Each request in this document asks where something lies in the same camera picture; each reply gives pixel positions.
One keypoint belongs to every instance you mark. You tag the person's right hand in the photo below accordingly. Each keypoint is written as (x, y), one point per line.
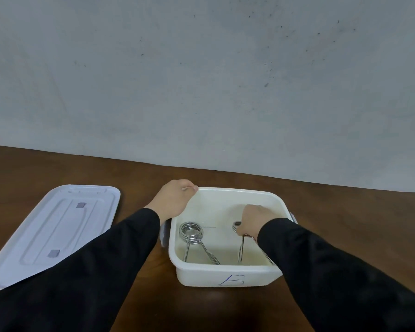
(254, 219)

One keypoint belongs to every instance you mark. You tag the person's left hand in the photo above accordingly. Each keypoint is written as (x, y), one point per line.
(171, 199)

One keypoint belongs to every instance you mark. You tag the person's left fingers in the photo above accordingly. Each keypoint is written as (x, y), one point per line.
(190, 187)

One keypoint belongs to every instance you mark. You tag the person's right fingers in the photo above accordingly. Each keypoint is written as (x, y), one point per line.
(242, 228)

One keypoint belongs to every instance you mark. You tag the silver metal spring clip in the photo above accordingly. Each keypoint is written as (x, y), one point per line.
(193, 238)
(241, 248)

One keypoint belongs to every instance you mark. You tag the white plastic storage box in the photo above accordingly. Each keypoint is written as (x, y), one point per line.
(224, 252)

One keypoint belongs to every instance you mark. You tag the person's right forearm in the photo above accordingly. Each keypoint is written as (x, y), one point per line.
(342, 280)

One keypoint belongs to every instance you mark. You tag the person's left forearm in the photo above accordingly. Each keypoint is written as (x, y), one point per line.
(69, 273)

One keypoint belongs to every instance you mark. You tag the white plastic box lid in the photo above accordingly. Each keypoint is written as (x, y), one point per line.
(52, 235)

